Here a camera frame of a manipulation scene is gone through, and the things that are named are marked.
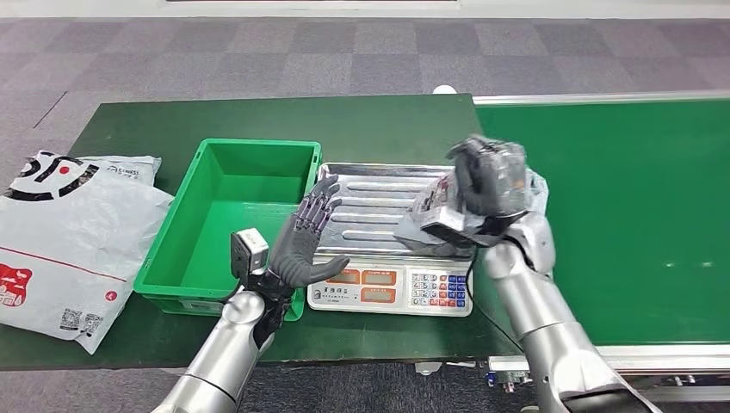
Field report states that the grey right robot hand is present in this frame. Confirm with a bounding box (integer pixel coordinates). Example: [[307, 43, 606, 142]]
[[447, 134, 531, 221]]

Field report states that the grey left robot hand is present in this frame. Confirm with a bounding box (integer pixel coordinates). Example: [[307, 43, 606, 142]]
[[268, 175, 350, 289]]

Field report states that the green conveyor belt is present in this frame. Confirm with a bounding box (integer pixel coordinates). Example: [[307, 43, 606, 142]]
[[474, 99, 730, 346]]

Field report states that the green plastic crate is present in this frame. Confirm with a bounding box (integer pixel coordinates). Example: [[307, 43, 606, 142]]
[[133, 138, 324, 324]]

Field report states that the white electronic scale steel tray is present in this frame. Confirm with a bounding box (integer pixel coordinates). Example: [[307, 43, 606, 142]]
[[306, 162, 477, 318]]

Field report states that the large white mailer red print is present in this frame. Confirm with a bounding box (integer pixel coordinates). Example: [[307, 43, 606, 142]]
[[0, 176, 175, 355]]

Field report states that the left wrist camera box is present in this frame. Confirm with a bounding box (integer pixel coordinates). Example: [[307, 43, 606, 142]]
[[229, 227, 270, 280]]

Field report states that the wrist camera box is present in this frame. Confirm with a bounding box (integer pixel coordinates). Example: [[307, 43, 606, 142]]
[[229, 227, 270, 280], [420, 205, 475, 248]]

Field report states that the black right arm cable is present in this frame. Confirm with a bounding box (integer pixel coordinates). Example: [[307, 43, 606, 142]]
[[464, 211, 529, 298]]

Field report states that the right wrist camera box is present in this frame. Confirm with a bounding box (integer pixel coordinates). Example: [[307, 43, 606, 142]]
[[420, 205, 475, 248]]

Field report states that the white mailer black ring logo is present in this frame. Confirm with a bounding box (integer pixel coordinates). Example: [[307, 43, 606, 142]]
[[4, 151, 163, 201]]

